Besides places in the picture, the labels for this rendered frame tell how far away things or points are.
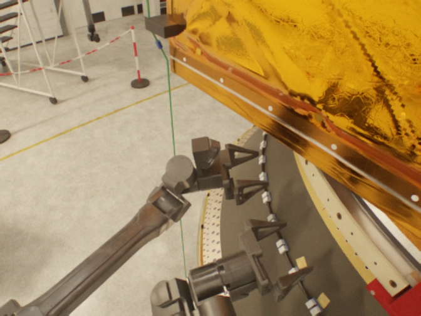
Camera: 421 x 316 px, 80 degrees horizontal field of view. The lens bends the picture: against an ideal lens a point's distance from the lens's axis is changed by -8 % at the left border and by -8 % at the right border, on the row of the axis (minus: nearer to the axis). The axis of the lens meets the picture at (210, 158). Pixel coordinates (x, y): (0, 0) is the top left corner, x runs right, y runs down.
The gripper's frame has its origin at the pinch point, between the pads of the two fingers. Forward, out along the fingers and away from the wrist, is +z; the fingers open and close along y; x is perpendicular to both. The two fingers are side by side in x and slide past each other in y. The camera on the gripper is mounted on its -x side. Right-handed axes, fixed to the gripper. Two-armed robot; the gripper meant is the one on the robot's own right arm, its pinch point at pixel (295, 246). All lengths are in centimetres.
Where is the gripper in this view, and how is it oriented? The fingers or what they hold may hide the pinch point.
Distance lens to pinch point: 53.7
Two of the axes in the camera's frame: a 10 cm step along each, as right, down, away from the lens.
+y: 3.1, 6.6, -6.9
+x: -1.4, -6.9, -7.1
